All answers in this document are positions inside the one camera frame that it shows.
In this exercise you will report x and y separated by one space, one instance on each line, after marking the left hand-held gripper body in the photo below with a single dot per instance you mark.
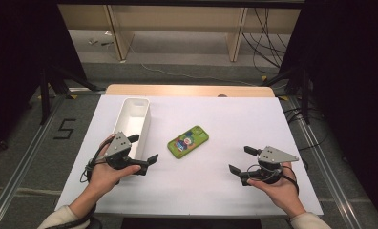
117 146

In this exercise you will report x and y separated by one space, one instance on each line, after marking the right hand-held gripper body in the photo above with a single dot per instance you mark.
274 156

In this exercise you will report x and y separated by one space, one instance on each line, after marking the white plastic bin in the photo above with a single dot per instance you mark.
133 116

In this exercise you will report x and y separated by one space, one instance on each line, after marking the green phone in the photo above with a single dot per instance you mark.
187 142

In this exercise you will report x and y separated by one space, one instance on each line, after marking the person's left hand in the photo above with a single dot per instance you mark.
105 176

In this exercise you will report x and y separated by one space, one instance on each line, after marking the person's right hand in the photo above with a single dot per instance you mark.
282 194

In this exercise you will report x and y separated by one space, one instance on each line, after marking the white table mat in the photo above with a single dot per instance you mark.
215 184

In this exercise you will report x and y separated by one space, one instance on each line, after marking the yellow tape piece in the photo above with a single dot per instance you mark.
73 96
284 98
264 78

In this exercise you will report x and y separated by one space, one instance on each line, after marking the wooden table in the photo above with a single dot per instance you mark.
177 90

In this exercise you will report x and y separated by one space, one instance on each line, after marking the black tripod stand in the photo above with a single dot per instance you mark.
45 95
305 95

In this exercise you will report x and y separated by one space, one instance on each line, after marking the small dark floor tool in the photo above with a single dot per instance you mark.
107 43

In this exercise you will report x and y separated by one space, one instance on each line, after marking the small white floor item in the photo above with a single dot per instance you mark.
93 41

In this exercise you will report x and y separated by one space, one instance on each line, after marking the black curtain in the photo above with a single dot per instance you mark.
18 47
352 79

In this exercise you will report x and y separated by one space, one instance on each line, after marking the light wooden desk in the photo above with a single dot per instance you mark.
177 17

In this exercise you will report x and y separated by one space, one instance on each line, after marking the aluminium floor rail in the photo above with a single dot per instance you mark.
327 165
25 159

